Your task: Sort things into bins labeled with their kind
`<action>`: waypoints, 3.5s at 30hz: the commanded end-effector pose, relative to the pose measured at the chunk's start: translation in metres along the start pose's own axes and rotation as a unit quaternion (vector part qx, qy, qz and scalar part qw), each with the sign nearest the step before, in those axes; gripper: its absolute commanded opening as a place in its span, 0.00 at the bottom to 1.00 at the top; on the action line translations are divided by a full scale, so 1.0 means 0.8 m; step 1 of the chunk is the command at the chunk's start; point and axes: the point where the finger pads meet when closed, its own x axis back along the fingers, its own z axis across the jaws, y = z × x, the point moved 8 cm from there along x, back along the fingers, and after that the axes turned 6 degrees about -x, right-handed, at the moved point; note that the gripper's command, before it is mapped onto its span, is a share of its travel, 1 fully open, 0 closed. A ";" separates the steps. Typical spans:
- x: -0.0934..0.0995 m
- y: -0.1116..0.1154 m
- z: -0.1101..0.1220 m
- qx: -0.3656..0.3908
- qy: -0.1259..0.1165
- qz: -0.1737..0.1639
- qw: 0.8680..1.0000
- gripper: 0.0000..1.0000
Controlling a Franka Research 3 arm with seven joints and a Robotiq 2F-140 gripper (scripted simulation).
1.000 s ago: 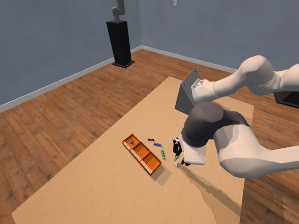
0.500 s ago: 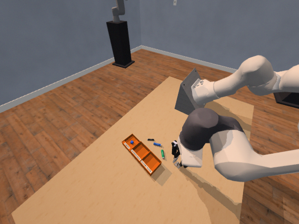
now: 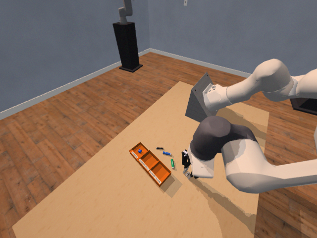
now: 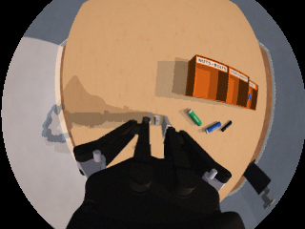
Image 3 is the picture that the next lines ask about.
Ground orange compartment tray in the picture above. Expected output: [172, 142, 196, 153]
[129, 142, 171, 187]

